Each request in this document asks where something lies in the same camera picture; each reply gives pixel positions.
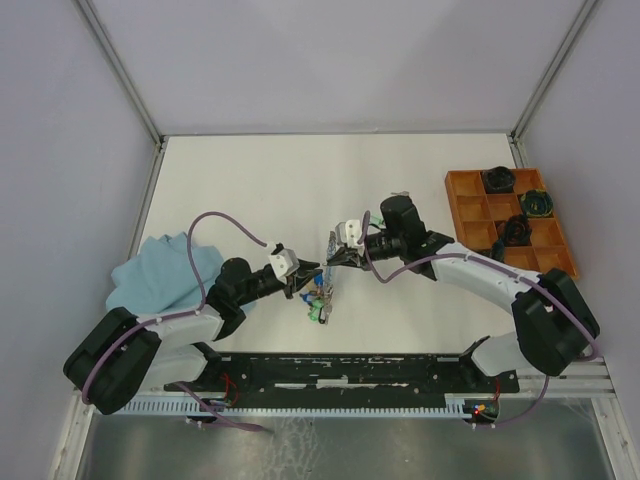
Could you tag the dark floral scrunchie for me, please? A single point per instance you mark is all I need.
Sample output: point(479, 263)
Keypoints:
point(497, 251)

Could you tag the black orange scrunchie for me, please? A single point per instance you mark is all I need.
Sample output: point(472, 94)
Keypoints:
point(515, 231)

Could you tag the wooden compartment tray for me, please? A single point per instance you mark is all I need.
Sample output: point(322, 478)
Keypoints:
point(509, 215)

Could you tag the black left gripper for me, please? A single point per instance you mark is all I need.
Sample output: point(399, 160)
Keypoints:
point(304, 275)

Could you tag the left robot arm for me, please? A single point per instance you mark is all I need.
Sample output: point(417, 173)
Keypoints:
point(126, 354)

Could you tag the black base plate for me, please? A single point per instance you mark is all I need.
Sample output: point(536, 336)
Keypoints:
point(429, 373)

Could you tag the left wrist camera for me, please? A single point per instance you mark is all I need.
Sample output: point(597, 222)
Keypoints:
point(284, 262)

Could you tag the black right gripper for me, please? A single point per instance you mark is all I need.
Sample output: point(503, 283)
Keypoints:
point(344, 256)

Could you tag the black scrunchie top compartment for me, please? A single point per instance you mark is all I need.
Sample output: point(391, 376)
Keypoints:
point(498, 180)

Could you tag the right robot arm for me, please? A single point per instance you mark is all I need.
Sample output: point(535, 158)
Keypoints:
point(553, 325)

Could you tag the light blue cloth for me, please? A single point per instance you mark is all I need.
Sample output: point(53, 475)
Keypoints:
point(163, 277)

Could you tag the green yellow scrunchie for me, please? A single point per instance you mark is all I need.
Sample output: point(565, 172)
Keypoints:
point(536, 203)

